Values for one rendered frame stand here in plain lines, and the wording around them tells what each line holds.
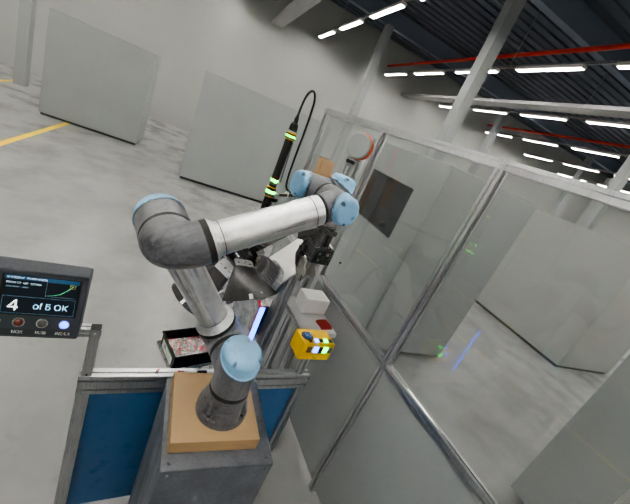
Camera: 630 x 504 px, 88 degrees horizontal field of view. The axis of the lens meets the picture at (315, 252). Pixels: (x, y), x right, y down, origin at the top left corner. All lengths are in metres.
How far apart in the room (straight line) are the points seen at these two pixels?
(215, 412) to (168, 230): 0.55
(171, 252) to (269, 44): 13.27
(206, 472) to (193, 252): 0.62
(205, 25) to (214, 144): 7.19
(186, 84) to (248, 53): 2.43
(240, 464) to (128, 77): 8.12
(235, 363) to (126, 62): 8.02
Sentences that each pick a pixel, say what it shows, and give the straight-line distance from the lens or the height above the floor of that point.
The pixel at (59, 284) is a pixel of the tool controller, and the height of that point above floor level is 1.23.
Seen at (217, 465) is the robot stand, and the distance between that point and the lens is 1.07.
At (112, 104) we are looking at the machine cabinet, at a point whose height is 0.69.
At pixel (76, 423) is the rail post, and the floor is 0.63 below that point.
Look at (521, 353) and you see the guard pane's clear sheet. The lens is 1.38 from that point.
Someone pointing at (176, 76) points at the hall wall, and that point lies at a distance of 13.62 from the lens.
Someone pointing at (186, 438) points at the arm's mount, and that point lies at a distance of 1.04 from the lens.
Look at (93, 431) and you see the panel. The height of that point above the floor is 0.57.
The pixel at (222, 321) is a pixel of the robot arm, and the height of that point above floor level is 1.29.
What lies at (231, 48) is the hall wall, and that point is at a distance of 13.66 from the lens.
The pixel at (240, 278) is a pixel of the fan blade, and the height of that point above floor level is 1.17.
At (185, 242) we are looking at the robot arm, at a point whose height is 1.58.
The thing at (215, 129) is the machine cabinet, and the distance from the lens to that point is 6.99.
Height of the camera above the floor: 1.87
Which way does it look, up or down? 19 degrees down
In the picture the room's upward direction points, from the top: 24 degrees clockwise
